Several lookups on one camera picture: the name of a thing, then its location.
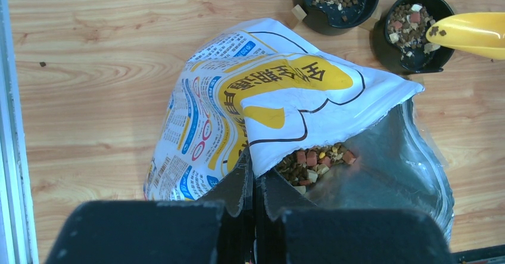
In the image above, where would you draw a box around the pet food bag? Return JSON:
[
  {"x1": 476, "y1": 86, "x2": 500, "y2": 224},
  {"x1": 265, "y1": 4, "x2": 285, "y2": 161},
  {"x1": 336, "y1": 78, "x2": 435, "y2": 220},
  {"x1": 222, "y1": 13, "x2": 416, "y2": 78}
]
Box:
[{"x1": 143, "y1": 18, "x2": 454, "y2": 239}]

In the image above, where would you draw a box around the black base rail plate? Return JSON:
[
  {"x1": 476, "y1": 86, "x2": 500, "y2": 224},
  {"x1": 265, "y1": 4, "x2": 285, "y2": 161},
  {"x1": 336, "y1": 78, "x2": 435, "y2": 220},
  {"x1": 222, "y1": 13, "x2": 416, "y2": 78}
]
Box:
[{"x1": 452, "y1": 244, "x2": 505, "y2": 264}]

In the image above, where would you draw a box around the black bowl right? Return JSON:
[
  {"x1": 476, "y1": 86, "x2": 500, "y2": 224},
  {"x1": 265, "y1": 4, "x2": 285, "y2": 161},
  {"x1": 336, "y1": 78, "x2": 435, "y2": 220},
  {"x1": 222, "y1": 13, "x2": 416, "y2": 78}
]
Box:
[{"x1": 371, "y1": 0, "x2": 454, "y2": 75}]

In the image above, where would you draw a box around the black bowl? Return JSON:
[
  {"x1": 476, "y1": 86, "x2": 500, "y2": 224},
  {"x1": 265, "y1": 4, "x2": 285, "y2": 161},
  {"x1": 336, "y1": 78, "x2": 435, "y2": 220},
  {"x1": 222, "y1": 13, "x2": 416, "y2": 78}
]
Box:
[
  {"x1": 293, "y1": 0, "x2": 379, "y2": 36},
  {"x1": 371, "y1": 0, "x2": 454, "y2": 75}
]

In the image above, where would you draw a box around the pet food kibble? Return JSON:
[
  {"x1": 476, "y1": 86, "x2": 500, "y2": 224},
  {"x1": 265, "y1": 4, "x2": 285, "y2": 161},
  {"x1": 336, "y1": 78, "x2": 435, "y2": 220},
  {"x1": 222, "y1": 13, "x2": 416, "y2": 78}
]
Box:
[{"x1": 273, "y1": 142, "x2": 357, "y2": 194}]

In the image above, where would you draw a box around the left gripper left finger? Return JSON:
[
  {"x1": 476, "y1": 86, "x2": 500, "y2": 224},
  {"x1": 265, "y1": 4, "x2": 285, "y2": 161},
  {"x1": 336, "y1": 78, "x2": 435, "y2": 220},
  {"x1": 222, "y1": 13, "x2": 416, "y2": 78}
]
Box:
[{"x1": 46, "y1": 150, "x2": 254, "y2": 263}]

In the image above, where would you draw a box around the black bowl left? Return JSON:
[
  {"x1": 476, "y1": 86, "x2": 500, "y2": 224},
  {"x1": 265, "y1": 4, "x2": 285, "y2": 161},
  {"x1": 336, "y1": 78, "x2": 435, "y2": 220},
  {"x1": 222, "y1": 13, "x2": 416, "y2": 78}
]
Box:
[{"x1": 293, "y1": 0, "x2": 379, "y2": 36}]

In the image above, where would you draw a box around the yellow plastic scoop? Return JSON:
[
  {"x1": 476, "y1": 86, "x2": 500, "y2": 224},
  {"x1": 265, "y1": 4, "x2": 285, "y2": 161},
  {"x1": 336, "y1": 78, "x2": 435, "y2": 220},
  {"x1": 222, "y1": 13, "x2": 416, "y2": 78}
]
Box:
[{"x1": 426, "y1": 12, "x2": 504, "y2": 60}]

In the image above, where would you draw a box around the left aluminium frame post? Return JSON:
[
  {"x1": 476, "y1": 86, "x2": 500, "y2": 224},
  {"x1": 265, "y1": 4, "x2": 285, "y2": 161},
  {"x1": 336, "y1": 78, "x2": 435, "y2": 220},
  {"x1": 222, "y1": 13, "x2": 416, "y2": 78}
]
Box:
[{"x1": 1, "y1": 0, "x2": 39, "y2": 263}]

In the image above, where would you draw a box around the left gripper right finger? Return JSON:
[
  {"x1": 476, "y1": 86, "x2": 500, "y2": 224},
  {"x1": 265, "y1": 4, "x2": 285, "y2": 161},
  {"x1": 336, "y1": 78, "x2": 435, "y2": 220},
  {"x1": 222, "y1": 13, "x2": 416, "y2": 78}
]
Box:
[{"x1": 255, "y1": 171, "x2": 454, "y2": 263}]

